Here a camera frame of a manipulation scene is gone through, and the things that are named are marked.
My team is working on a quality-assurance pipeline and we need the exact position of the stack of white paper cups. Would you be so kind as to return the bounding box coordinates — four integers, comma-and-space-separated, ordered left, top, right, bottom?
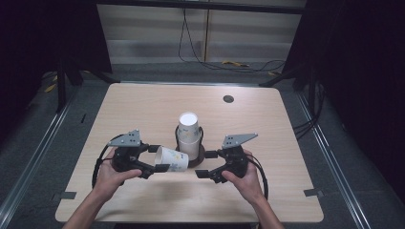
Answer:
177, 111, 202, 161

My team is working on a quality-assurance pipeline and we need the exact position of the white printed paper cup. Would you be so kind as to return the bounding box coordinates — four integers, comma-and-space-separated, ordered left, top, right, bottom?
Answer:
154, 145, 190, 173

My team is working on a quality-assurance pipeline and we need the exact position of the grey tape piece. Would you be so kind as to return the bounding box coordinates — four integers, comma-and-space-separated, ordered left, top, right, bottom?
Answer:
303, 188, 325, 198
52, 191, 77, 200

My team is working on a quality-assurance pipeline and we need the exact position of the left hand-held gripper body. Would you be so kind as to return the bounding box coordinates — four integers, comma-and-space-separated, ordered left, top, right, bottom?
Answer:
107, 128, 154, 179

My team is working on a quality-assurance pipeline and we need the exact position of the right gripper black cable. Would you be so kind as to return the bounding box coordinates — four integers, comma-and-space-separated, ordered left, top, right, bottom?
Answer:
246, 155, 269, 201

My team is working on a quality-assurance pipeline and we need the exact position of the cup holder with brown base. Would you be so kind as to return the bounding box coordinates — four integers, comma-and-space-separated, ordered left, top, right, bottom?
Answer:
174, 125, 206, 169

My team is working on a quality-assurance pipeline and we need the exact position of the metal floor rail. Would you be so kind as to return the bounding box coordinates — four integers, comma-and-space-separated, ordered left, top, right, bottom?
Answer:
294, 90, 373, 229
0, 92, 77, 220

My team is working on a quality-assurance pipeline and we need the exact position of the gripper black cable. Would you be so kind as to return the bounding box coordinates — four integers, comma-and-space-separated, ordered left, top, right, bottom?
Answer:
246, 155, 269, 201
91, 134, 126, 189

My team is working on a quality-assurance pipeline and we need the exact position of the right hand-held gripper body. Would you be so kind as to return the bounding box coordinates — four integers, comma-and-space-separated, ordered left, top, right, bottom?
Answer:
217, 133, 259, 185

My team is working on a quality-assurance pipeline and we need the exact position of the person's right hand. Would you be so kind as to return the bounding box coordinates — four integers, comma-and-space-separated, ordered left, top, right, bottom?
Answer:
222, 150, 266, 204

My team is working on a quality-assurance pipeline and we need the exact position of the black cable on floor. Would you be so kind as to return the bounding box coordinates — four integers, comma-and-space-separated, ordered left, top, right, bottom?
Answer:
177, 8, 288, 73

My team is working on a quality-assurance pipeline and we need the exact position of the person's left hand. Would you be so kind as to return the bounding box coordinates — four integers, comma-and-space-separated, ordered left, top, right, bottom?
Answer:
92, 147, 143, 203

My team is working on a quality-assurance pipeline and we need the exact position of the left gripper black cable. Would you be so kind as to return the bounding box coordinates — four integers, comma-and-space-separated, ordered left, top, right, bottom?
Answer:
91, 134, 126, 189

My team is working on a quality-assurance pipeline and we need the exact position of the black curtain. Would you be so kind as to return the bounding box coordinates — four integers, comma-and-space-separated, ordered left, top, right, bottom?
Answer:
281, 0, 405, 204
0, 0, 113, 141

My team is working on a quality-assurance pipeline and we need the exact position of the bundle of black cables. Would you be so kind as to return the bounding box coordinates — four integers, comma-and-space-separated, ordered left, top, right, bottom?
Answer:
292, 82, 327, 141

